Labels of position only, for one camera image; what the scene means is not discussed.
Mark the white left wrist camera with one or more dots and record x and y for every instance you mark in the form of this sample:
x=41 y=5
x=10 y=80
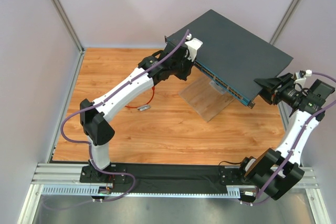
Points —
x=193 y=45

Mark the wooden switch stand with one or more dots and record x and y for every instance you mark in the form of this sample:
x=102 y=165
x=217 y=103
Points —
x=206 y=97

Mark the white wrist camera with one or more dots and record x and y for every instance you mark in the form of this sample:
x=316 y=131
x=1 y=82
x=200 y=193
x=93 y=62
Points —
x=193 y=45
x=301 y=76

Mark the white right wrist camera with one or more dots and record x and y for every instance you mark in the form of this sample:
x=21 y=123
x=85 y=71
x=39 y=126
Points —
x=301 y=76

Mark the right aluminium frame post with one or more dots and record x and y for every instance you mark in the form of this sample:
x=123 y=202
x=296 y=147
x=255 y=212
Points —
x=284 y=20

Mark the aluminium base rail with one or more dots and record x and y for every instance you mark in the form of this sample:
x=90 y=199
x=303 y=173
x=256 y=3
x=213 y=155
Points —
x=64 y=179

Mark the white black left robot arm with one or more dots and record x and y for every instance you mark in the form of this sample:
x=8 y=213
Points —
x=95 y=116

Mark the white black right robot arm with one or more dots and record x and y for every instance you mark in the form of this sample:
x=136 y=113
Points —
x=276 y=171

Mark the left aluminium frame post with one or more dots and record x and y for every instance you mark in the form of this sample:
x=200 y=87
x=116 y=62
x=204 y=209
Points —
x=67 y=23

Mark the aluminium frame post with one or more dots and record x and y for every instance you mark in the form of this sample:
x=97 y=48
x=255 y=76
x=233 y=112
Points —
x=67 y=23
x=284 y=20

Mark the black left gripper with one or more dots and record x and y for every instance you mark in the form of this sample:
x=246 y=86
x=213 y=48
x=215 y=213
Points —
x=182 y=60

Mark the silver transceiver module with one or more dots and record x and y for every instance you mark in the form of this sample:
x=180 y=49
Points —
x=144 y=107

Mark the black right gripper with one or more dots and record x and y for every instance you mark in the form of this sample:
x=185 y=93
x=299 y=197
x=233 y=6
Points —
x=274 y=91

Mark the dark blue network switch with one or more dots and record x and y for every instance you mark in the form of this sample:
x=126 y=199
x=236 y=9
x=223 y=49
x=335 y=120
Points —
x=232 y=56

